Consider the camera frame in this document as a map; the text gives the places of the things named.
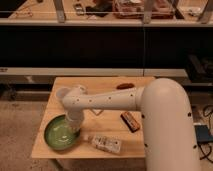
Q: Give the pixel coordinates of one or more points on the wooden shelf with clutter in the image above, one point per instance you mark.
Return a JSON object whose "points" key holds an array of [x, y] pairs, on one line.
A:
{"points": [[133, 13]]}

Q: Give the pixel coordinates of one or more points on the white plastic bottle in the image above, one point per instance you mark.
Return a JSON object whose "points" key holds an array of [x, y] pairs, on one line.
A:
{"points": [[104, 143]]}

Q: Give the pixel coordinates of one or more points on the blue box on floor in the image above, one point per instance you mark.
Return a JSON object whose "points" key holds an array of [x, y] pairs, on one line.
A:
{"points": [[203, 134]]}

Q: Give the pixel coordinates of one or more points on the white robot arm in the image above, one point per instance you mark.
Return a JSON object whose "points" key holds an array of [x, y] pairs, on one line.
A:
{"points": [[168, 129]]}

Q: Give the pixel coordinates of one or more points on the green ceramic bowl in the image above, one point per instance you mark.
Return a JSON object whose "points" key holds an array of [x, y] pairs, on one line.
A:
{"points": [[57, 134]]}

